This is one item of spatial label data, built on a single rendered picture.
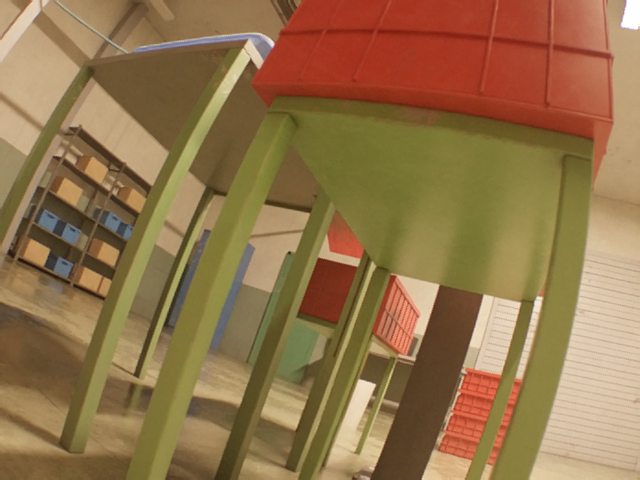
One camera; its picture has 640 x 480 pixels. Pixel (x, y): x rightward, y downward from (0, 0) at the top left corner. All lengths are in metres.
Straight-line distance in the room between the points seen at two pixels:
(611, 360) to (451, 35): 6.59
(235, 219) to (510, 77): 0.30
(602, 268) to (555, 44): 6.77
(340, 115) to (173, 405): 0.34
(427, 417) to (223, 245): 0.74
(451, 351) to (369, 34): 0.77
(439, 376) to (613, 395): 5.92
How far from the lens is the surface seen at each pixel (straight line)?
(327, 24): 0.54
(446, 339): 1.07
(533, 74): 0.44
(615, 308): 7.07
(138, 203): 7.09
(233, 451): 1.03
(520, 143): 0.42
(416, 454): 1.07
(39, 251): 6.20
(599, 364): 6.84
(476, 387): 3.26
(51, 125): 1.46
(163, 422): 0.45
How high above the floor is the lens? 0.36
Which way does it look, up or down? 17 degrees up
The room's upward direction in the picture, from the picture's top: 20 degrees clockwise
